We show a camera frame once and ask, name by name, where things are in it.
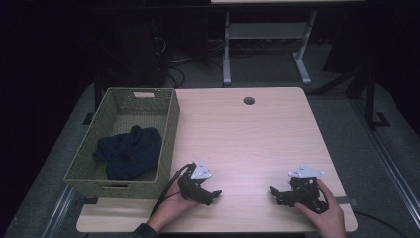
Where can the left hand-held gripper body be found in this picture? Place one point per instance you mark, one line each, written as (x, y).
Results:
(191, 185)

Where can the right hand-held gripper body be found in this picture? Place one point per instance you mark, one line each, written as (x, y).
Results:
(305, 193)

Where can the dark blue cloth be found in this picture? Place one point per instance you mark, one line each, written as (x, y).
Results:
(132, 155)

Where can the green woven basket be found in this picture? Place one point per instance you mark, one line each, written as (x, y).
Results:
(85, 185)

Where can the person's left hand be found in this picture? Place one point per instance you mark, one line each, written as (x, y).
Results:
(171, 206)

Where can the person's right hand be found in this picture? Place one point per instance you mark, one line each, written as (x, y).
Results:
(327, 218)

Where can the black metal stand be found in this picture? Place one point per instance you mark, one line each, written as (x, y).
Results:
(369, 99)

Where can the metal floor rail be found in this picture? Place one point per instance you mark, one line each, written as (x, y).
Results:
(59, 211)
(389, 158)

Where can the white metal table frame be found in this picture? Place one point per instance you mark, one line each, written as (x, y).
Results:
(264, 31)

